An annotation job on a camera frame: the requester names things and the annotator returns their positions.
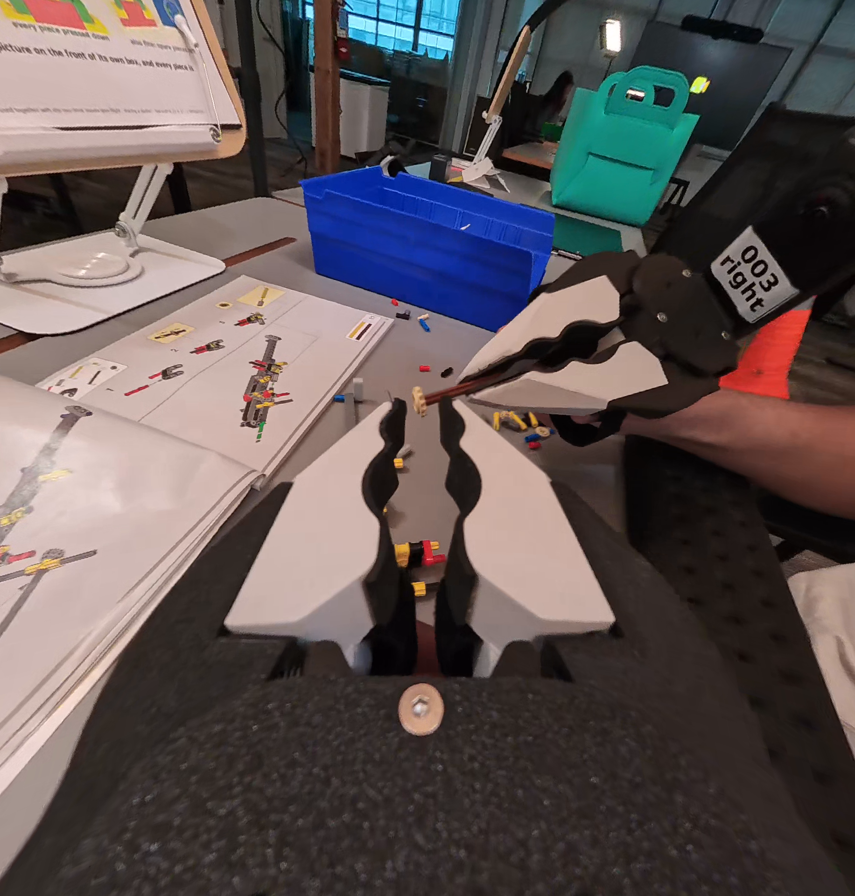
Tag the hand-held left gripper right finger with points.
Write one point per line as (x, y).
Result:
(532, 560)

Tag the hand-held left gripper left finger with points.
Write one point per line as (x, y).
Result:
(308, 560)

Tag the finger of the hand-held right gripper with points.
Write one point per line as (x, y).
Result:
(581, 301)
(588, 381)

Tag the brown lego axle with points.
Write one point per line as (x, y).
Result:
(452, 393)

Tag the tan lego gear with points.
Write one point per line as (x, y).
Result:
(419, 401)

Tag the pile of small lego pins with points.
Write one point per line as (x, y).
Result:
(522, 423)

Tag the long grey lego beam assembly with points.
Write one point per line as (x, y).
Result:
(358, 406)

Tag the open lego instruction booklet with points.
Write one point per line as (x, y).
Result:
(189, 392)

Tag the teal felt bag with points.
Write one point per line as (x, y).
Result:
(623, 161)

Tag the blue plastic bin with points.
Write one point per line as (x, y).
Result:
(413, 259)

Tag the orange reflective vest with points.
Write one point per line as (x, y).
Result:
(767, 357)

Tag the black foam pad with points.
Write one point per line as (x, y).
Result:
(714, 560)

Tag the wooden board document stand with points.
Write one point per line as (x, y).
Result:
(119, 266)
(508, 70)

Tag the white cabinet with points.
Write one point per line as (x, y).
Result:
(363, 115)

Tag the person's white shirt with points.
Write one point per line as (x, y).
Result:
(840, 665)

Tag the window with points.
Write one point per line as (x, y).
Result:
(399, 28)

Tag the printed instruction sheet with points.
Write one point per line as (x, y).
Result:
(84, 70)

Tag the dark wall screen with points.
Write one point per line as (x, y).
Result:
(714, 98)

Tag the wall lamp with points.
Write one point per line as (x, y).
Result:
(611, 35)

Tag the wooden post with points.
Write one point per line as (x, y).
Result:
(327, 84)

